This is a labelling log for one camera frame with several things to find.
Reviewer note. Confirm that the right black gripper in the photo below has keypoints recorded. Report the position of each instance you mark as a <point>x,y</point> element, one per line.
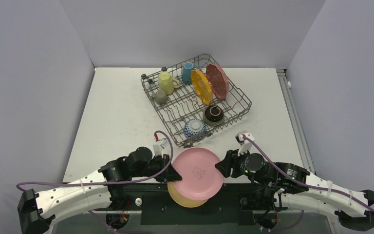
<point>230,163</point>

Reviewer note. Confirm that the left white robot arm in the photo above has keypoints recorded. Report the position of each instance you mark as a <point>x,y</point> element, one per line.
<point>103,188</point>

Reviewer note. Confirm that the blue floral mug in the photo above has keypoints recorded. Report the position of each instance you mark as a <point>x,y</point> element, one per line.
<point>186,72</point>

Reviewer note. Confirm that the pale yellow mug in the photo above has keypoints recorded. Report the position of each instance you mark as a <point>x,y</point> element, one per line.
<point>167,82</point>

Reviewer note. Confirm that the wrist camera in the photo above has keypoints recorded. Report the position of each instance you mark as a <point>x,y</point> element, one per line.
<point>245,144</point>
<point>159,148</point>

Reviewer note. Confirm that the pale yellow bear plate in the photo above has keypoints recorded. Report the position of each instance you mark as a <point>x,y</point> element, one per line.
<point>181,200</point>

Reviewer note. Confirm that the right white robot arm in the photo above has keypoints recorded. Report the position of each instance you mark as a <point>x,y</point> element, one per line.
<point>283,186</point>

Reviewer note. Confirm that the small grey cup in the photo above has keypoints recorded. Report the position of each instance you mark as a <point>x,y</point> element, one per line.
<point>160,97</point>

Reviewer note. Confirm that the red patterned bowl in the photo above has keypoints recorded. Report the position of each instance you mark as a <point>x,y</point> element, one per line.
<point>195,129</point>

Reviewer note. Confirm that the grey wire dish rack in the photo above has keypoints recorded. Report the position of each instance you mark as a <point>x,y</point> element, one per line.
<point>184,105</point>

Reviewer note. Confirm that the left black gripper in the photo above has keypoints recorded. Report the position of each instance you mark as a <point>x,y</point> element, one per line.
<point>169,174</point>

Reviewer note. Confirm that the black patterned bowl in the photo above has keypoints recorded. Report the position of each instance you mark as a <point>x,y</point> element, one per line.
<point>213,115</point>

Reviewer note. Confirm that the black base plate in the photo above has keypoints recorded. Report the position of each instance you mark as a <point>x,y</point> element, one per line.
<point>190,210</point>

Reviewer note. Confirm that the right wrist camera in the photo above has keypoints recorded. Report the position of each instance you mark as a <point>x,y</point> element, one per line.
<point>245,144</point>

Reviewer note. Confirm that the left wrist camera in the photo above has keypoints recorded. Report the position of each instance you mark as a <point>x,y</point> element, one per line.
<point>159,148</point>

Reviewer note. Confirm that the pink dotted plate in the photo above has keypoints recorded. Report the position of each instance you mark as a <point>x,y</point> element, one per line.
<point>218,80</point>

